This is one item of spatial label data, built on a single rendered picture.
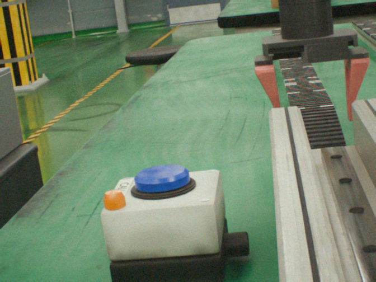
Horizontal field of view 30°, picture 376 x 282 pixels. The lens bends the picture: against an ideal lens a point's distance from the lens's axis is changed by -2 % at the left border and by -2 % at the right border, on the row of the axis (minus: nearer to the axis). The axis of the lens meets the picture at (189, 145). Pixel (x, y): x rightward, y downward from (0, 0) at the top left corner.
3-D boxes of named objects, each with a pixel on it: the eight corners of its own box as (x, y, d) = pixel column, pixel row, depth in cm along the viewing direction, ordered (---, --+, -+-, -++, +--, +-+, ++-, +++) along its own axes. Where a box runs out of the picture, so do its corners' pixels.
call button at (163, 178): (141, 189, 54) (137, 164, 54) (193, 185, 54) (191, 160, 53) (133, 208, 50) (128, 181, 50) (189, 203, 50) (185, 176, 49)
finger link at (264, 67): (327, 130, 77) (320, 43, 74) (262, 136, 77) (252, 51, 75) (322, 116, 83) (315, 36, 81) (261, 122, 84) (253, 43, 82)
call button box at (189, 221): (131, 247, 58) (119, 173, 56) (250, 237, 57) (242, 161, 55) (112, 291, 50) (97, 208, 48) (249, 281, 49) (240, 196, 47)
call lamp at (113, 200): (107, 203, 50) (104, 187, 50) (127, 201, 50) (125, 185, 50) (102, 211, 49) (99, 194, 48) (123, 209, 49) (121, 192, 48)
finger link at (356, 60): (374, 125, 76) (368, 38, 74) (309, 131, 77) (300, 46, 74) (365, 111, 82) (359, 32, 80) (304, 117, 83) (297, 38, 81)
